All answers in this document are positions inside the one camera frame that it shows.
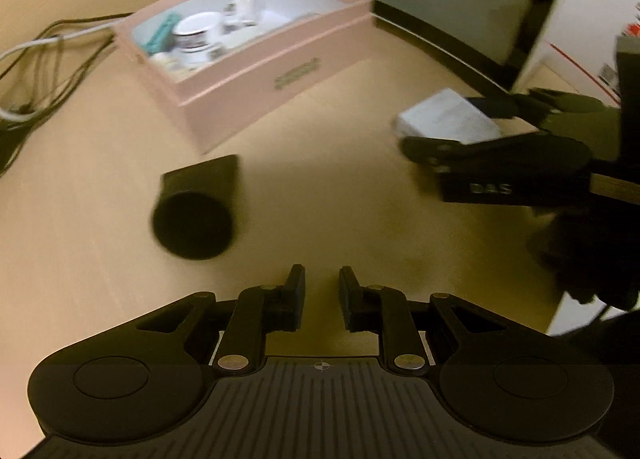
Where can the white cup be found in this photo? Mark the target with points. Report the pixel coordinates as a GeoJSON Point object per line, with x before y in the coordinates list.
{"type": "Point", "coordinates": [197, 39]}

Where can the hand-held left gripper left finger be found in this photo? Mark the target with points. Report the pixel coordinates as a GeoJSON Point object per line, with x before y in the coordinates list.
{"type": "Point", "coordinates": [299, 295]}

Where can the teal small packet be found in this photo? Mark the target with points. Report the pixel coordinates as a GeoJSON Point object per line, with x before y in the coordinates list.
{"type": "Point", "coordinates": [162, 34]}

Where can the small white bottle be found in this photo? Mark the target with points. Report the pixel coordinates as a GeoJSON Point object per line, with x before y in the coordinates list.
{"type": "Point", "coordinates": [242, 1]}

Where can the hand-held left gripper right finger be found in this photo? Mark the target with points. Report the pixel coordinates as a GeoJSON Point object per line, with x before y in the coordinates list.
{"type": "Point", "coordinates": [346, 296]}

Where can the black cylindrical container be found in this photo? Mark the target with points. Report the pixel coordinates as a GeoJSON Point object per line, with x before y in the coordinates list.
{"type": "Point", "coordinates": [195, 209]}

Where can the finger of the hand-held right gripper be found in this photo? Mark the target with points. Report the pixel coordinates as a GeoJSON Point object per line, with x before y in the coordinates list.
{"type": "Point", "coordinates": [430, 149]}
{"type": "Point", "coordinates": [497, 106]}

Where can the pink cardboard box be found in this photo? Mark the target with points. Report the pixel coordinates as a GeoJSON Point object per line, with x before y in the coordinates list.
{"type": "Point", "coordinates": [240, 94]}

